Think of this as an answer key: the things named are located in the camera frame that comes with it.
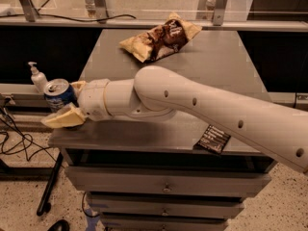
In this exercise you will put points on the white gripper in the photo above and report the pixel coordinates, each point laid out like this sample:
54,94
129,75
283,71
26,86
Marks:
92,100

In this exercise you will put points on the blue pepsi can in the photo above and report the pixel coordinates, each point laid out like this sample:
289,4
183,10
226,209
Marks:
58,93

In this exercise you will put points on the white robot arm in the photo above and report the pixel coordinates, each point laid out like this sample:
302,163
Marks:
156,93

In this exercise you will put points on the white pump dispenser bottle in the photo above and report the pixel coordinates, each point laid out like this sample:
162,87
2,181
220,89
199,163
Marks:
38,78

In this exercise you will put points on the top grey drawer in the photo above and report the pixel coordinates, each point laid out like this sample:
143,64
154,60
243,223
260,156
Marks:
159,181

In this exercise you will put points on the grey drawer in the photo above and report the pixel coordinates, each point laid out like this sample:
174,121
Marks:
164,206
159,181
151,223

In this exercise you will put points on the black stand leg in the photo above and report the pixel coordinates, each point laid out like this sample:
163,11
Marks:
44,205

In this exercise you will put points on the middle grey drawer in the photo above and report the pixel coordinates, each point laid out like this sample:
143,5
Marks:
164,206

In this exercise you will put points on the brown yellow chip bag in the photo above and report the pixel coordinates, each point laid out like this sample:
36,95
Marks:
162,40

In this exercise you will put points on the grey drawer cabinet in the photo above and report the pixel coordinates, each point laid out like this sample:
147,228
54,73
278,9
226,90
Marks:
216,58

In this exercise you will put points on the black round floor object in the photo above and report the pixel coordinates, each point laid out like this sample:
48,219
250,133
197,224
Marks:
60,225

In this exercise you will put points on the bottom grey drawer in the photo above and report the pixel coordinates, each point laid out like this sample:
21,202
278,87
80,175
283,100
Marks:
151,223

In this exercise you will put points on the black snack packet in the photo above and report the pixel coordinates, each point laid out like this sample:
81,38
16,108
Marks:
213,140

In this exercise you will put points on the left metal railing post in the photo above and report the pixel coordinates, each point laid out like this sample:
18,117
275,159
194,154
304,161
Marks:
29,10

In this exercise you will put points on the metal railing post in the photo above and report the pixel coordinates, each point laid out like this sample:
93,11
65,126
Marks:
219,12
29,10
100,10

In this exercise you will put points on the middle metal railing post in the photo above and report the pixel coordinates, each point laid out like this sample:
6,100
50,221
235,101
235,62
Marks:
100,10

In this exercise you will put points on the right metal railing post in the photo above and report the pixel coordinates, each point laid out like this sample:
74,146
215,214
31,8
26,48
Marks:
219,12

